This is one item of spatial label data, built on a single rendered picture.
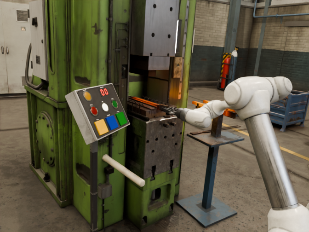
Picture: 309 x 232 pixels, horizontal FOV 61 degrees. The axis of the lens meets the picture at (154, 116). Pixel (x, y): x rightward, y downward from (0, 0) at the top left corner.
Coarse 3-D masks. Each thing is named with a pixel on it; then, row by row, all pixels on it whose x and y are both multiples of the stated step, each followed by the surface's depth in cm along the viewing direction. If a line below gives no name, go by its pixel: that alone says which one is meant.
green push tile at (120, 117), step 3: (117, 114) 154; (120, 114) 157; (123, 114) 160; (117, 117) 154; (120, 117) 156; (123, 117) 158; (120, 120) 155; (123, 120) 157; (120, 123) 154; (123, 123) 156
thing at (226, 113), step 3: (192, 102) 226; (195, 102) 223; (198, 102) 222; (201, 105) 217; (225, 111) 196; (228, 111) 195; (231, 111) 193; (225, 114) 197; (228, 114) 196; (231, 114) 193; (234, 114) 191; (231, 117) 193; (234, 117) 191
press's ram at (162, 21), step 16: (144, 0) 168; (160, 0) 174; (176, 0) 183; (144, 16) 170; (160, 16) 177; (176, 16) 186; (144, 32) 172; (160, 32) 181; (176, 32) 190; (144, 48) 175; (160, 48) 184
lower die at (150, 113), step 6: (132, 96) 230; (138, 102) 210; (144, 102) 206; (138, 108) 196; (144, 108) 196; (150, 108) 193; (156, 108) 196; (144, 114) 191; (150, 114) 193; (156, 114) 197; (162, 114) 201
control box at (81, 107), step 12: (108, 84) 158; (72, 96) 134; (84, 96) 137; (96, 96) 145; (108, 96) 154; (72, 108) 136; (84, 108) 134; (96, 108) 141; (108, 108) 150; (120, 108) 161; (84, 120) 134; (96, 120) 138; (84, 132) 136; (96, 132) 135; (108, 132) 143
